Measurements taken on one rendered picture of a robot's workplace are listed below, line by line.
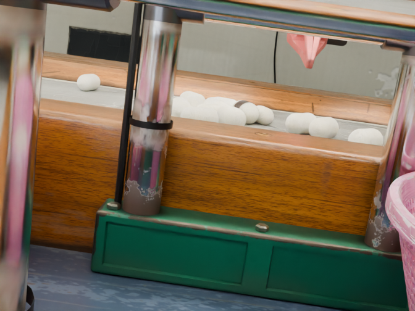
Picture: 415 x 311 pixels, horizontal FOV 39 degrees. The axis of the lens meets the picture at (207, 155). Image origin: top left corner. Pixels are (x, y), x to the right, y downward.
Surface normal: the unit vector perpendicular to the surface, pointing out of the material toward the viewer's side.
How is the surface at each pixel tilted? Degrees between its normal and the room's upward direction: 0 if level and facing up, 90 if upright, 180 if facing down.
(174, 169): 90
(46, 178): 90
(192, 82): 45
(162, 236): 90
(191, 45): 90
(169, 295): 0
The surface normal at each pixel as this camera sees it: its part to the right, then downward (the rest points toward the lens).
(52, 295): 0.13, -0.97
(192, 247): -0.06, 0.21
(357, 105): 0.05, -0.54
